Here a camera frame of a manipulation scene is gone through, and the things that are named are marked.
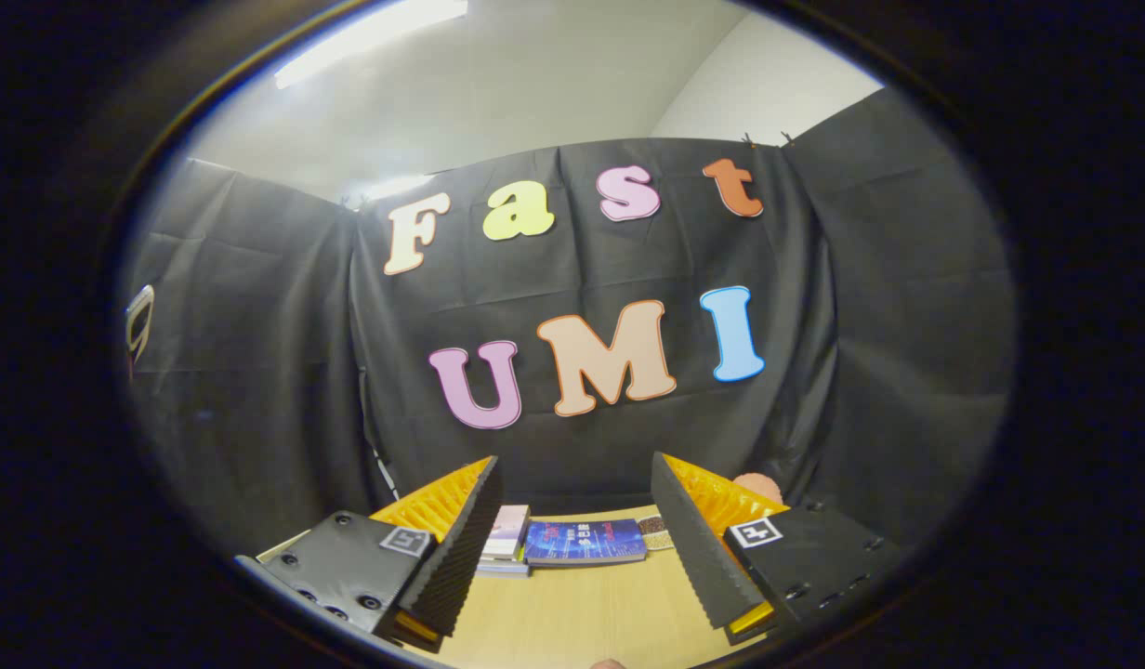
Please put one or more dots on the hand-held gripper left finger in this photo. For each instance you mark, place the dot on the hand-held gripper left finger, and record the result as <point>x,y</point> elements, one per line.
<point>461,548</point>

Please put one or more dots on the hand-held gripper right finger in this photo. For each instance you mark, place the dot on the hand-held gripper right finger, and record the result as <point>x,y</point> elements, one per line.
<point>689,539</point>

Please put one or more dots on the speckled brown pouch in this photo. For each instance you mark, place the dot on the speckled brown pouch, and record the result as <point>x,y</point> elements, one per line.
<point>656,531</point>

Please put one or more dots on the grey cover book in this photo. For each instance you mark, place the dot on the grey cover book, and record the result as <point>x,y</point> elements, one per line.
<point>504,568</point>

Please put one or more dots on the peach fuzzy object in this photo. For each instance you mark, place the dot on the peach fuzzy object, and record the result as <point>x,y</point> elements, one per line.
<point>760,488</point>

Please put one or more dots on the blue cover book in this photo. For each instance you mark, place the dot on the blue cover book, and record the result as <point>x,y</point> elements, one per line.
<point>584,542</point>

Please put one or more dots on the black backdrop cloth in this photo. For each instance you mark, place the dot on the black backdrop cloth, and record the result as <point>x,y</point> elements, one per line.
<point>582,446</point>

